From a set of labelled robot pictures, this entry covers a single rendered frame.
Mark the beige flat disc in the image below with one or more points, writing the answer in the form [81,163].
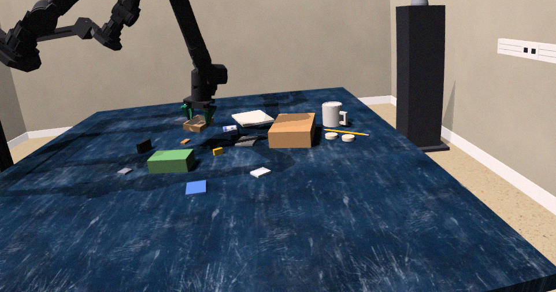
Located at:
[331,135]
[348,137]

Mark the wooden ball maze puzzle tray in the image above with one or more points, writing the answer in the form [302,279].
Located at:
[197,124]

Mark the white flat rectangular case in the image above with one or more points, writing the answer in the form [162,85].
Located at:
[260,172]

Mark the tan wooden box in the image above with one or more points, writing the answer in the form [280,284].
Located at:
[292,130]

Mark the white mug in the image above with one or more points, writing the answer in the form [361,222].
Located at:
[333,115]

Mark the small yellow block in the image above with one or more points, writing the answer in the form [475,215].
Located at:
[218,151]

